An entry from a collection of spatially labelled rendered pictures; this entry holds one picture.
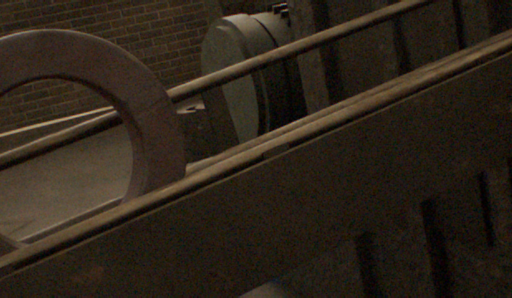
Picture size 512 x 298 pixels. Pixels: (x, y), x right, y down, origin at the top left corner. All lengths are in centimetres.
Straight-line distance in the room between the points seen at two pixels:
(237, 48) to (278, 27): 13
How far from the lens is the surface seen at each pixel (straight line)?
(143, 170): 54
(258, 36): 188
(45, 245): 51
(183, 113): 264
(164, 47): 695
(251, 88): 186
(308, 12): 133
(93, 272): 51
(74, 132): 58
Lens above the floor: 72
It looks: 11 degrees down
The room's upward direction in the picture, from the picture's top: 12 degrees counter-clockwise
